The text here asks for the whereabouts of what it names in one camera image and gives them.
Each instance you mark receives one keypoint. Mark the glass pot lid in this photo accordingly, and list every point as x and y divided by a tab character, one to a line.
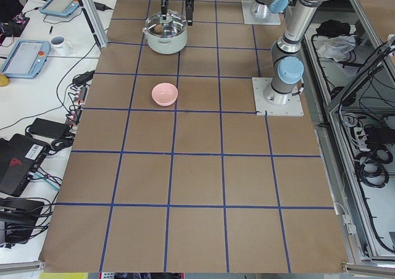
174	24

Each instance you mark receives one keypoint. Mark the brown egg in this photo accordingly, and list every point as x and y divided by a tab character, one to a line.
158	28

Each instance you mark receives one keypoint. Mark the pale green cooking pot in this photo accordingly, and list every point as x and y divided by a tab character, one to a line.
166	46

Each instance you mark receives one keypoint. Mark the pink bowl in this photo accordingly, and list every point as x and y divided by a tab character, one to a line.
164	94

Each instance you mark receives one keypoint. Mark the blue teach pendant far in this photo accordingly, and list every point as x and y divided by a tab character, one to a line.
59	8

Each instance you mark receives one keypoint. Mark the blue teach pendant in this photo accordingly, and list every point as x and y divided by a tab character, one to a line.
59	8
26	59

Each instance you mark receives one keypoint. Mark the white mug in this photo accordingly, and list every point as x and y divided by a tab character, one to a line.
62	46

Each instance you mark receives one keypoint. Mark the blue teach pendant near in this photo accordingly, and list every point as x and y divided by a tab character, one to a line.
26	59

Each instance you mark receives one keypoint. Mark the black power brick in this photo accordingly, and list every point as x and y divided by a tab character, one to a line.
47	129

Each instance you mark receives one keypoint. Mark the black computer box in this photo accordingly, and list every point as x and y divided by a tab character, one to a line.
20	156

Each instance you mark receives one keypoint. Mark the black laptop dock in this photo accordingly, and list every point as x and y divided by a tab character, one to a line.
19	219

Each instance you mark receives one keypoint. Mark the aluminium frame post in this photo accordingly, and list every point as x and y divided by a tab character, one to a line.
94	23

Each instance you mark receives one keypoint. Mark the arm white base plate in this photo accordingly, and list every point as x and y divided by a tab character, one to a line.
270	103
258	14

